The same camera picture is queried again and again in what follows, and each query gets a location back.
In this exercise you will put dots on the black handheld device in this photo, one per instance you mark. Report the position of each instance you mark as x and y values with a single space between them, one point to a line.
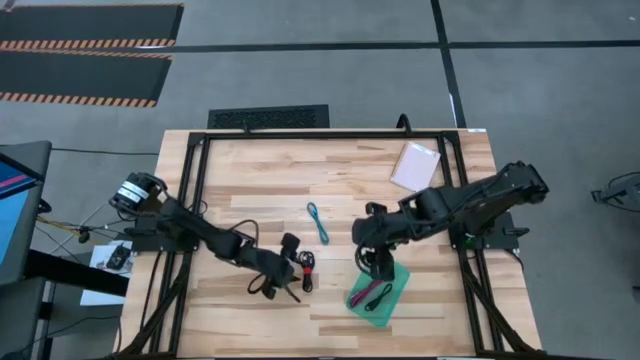
118 257

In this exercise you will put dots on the black aluminium table frame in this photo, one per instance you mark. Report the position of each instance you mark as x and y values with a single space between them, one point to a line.
325 135

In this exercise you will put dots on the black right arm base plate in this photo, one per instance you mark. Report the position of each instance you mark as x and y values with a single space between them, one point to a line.
492 239

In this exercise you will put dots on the black mat with hazard stripes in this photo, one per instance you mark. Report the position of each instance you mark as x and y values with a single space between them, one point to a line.
85 75
90 22

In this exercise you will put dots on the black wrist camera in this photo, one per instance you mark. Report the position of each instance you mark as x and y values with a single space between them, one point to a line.
290 244
377 210

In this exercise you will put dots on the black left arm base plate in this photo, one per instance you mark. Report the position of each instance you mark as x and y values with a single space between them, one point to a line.
165 243

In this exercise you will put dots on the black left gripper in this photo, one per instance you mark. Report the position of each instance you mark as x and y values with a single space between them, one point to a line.
270 267

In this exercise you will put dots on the computer monitor with blue screen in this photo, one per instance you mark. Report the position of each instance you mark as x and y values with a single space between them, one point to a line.
17 210

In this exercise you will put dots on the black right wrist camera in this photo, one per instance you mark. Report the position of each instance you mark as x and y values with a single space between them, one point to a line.
377 210

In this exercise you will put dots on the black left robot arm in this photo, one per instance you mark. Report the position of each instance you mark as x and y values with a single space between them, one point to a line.
190 220

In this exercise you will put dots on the green translucent plastic bin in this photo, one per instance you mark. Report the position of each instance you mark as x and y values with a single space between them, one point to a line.
385 305

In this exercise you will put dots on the pink notepad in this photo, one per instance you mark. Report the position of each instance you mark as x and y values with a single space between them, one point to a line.
415 166

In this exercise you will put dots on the black floor vent grille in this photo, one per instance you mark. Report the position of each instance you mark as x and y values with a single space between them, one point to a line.
270 117

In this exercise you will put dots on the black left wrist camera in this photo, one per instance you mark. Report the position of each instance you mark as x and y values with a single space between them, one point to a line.
290 244

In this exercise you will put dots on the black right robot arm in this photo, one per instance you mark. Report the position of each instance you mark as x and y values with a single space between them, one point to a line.
475 200

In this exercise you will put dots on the white paper sheet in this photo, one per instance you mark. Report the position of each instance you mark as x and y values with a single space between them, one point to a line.
100 297

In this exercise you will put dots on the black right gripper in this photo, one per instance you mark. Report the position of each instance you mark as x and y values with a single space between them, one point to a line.
382 260

